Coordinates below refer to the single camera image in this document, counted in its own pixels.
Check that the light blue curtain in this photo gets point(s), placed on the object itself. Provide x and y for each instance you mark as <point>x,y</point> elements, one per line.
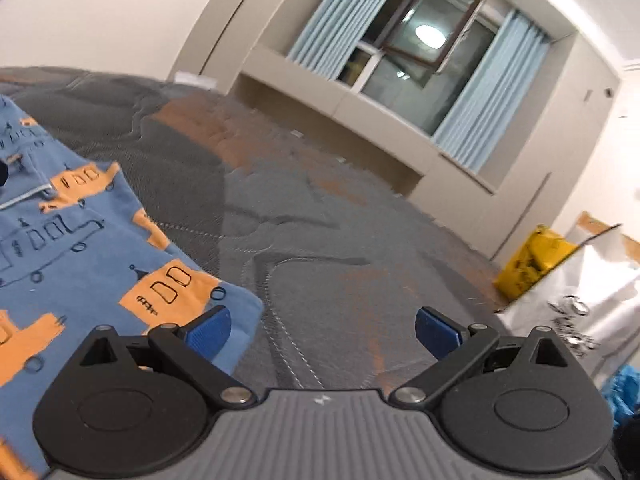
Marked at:
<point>345,15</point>
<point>492,95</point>

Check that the beige window bench cabinet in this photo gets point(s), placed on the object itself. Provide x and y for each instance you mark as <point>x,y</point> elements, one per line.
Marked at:
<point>350,105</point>

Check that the small white box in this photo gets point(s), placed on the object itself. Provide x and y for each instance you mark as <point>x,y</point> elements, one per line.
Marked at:
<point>196,80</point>

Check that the white shopping bag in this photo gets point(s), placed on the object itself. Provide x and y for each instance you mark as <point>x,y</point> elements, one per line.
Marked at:
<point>590,300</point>

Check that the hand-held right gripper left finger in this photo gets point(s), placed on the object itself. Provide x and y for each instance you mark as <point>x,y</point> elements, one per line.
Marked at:
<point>210,334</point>

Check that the blue plastic bag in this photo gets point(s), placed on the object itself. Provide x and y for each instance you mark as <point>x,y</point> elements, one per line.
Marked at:
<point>622,395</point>

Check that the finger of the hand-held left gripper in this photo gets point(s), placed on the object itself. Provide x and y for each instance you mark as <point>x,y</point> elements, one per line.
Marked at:
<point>3,172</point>

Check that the grey orange quilted mattress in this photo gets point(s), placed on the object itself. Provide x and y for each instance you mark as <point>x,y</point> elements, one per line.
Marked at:
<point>310,220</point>

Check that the wooden headboard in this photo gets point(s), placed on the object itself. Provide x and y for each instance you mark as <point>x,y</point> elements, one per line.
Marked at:
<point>592,225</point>

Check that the yellow bag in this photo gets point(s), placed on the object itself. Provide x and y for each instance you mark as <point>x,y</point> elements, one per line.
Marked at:
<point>535,260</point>

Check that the window with open sash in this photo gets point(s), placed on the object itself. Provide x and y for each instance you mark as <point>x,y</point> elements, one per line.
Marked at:
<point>425,75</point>

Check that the beige wardrobe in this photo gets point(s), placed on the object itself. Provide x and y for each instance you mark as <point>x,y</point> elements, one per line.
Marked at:
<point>225,25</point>
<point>545,160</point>

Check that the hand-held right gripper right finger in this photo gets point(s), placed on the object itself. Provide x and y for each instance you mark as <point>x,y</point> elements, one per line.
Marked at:
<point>436,332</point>

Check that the blue pants with orange print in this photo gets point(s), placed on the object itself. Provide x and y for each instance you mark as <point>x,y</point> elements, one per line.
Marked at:
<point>90,260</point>

